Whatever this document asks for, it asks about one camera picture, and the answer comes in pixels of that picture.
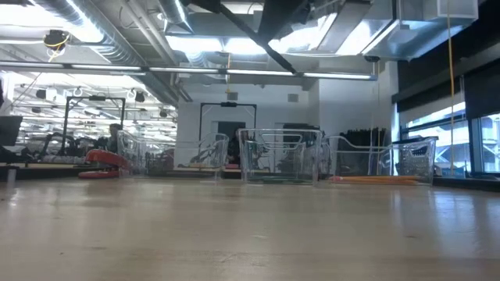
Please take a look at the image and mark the long ceiling light fixture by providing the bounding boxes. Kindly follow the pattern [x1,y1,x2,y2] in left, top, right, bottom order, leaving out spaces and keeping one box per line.
[0,60,379,82]

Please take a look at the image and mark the narrow clear plastic bin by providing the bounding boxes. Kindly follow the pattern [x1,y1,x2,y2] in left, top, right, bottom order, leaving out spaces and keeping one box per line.
[237,127,324,185]

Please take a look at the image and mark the black storage rack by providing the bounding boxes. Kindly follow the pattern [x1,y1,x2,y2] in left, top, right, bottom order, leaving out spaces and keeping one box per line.
[338,127,388,176]

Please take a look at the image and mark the person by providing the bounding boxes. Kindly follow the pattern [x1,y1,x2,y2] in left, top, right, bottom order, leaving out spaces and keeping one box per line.
[105,123,124,153]
[228,134,241,165]

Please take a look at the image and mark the wide clear plastic bin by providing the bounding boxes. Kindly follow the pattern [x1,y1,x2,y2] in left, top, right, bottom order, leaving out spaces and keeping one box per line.
[116,130,230,183]

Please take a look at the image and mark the red stapler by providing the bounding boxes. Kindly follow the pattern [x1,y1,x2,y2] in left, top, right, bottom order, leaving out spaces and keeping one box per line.
[77,149,132,180]

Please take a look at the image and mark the black computer monitor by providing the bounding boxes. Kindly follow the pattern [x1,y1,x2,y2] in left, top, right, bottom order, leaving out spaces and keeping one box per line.
[0,115,23,148]

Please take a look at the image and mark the black gantry frame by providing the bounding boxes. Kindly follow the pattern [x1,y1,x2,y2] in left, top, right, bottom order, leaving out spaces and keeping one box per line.
[62,96,127,155]
[198,101,258,137]

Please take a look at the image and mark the black ceiling device yellow wires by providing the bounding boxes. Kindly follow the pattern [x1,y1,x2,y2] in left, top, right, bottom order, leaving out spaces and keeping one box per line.
[42,29,71,63]

